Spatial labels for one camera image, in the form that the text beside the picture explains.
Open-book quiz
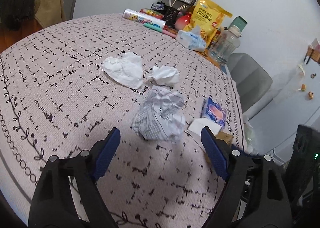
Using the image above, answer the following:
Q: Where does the brown cardboard box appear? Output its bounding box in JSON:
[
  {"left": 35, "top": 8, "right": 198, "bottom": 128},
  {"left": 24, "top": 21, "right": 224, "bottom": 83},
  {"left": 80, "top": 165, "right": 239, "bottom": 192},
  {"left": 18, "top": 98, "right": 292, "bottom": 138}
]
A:
[{"left": 216, "top": 131, "right": 233, "bottom": 147}]

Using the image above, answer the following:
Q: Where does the white refrigerator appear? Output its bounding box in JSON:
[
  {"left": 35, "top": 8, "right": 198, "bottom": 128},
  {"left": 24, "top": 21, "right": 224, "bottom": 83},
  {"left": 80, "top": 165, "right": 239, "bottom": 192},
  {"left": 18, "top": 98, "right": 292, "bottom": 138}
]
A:
[{"left": 249, "top": 61, "right": 319, "bottom": 165}]

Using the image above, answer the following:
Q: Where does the small white box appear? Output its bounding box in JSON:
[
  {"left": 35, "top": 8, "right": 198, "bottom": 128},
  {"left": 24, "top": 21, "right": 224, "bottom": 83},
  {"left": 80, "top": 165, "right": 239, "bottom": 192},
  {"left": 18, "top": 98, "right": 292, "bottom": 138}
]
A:
[{"left": 187, "top": 118, "right": 222, "bottom": 152}]

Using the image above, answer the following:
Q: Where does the blue snack wrapper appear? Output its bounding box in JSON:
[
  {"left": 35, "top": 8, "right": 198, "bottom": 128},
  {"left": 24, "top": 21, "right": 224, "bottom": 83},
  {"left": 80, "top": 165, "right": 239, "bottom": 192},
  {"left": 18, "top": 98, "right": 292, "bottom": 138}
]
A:
[{"left": 201, "top": 97, "right": 226, "bottom": 129}]

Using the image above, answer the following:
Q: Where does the grey upholstered chair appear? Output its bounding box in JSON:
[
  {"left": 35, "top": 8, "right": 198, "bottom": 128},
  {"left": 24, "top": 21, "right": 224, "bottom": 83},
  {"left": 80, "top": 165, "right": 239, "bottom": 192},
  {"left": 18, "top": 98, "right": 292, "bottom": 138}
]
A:
[{"left": 227, "top": 53, "right": 273, "bottom": 113}]

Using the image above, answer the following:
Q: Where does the patterned pink tablecloth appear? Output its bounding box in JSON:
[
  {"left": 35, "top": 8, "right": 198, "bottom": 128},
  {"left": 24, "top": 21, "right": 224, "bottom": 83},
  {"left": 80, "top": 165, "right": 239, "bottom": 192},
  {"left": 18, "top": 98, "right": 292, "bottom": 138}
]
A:
[{"left": 1, "top": 14, "right": 245, "bottom": 227}]

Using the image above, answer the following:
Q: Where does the crumpled printed paper ball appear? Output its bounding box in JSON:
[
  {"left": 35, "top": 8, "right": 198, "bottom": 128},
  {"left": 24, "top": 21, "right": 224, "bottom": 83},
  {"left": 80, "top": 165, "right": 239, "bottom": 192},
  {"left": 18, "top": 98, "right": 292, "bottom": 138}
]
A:
[{"left": 132, "top": 86, "right": 185, "bottom": 143}]

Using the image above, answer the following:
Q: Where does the small crumpled white tissue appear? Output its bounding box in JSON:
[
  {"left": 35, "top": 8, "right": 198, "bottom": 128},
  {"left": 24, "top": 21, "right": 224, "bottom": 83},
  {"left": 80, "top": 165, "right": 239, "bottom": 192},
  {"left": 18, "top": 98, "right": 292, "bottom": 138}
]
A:
[{"left": 147, "top": 65, "right": 180, "bottom": 87}]

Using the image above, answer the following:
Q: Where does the large crumpled white tissue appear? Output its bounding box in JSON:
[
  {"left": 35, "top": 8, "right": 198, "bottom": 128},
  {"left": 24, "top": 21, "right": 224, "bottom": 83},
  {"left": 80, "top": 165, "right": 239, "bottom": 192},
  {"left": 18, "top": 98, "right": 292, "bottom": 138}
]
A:
[{"left": 102, "top": 51, "right": 143, "bottom": 89}]

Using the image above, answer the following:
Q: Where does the clear plastic water jug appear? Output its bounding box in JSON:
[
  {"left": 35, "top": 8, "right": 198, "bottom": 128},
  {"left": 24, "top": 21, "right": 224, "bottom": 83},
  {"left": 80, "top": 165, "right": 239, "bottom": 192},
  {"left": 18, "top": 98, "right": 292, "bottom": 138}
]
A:
[{"left": 209, "top": 25, "right": 241, "bottom": 65}]

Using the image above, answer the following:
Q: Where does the blue white tissue pack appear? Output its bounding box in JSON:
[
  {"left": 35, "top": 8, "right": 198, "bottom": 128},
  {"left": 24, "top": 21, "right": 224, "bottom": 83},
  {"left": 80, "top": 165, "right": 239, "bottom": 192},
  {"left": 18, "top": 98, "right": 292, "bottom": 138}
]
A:
[{"left": 176, "top": 25, "right": 206, "bottom": 52}]

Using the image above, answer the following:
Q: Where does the green book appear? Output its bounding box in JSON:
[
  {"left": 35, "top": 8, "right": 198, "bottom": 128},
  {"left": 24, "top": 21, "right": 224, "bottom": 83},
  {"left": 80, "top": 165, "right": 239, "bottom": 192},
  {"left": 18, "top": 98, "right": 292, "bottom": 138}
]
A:
[{"left": 229, "top": 16, "right": 247, "bottom": 32}]

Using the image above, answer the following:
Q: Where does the yellow snack bag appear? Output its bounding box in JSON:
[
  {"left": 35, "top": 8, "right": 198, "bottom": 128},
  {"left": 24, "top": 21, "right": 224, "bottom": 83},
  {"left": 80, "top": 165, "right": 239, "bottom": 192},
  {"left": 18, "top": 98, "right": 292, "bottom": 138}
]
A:
[{"left": 183, "top": 0, "right": 233, "bottom": 47}]

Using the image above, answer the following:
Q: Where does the rolled plastic wrap tube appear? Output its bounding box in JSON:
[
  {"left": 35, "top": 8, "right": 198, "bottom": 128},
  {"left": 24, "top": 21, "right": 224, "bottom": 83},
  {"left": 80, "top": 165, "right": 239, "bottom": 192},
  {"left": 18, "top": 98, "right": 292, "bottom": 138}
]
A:
[{"left": 123, "top": 9, "right": 165, "bottom": 29}]

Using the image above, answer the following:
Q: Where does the black wire desk organizer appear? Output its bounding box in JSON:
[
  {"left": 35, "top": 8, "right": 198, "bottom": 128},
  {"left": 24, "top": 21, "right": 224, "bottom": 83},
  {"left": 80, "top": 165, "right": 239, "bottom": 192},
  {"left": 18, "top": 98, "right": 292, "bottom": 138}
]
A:
[{"left": 151, "top": 0, "right": 196, "bottom": 27}]

